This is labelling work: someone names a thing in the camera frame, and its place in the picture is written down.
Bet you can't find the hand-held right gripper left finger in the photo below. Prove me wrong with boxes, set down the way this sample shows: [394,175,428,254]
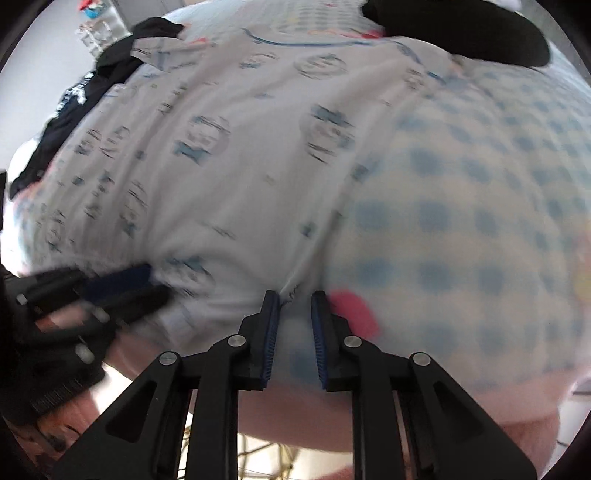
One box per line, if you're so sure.
[52,290,280,480]

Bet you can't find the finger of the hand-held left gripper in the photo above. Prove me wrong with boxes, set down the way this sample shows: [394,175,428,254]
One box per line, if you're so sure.
[78,262,155,304]
[98,284,170,327]

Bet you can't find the blue checkered cartoon blanket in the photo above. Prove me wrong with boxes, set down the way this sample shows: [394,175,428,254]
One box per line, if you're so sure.
[0,0,591,457]

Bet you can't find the folded black garment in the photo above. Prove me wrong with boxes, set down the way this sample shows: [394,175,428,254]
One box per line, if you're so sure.
[361,0,551,68]

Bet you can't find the red and blue toy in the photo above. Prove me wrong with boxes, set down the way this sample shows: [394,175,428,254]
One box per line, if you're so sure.
[78,0,109,19]

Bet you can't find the white shelf rack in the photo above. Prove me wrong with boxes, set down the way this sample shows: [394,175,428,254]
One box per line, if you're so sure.
[76,14,130,58]

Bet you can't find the white cartoon print pajama pants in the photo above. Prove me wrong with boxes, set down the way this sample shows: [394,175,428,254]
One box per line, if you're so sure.
[14,23,458,361]

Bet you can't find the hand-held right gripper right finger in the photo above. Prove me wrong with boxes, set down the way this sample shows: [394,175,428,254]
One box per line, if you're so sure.
[311,290,539,480]

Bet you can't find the black jacket pile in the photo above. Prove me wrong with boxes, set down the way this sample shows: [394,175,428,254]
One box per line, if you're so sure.
[9,17,185,195]

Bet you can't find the gold wire basket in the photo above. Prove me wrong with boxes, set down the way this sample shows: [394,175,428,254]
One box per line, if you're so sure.
[185,436,297,480]

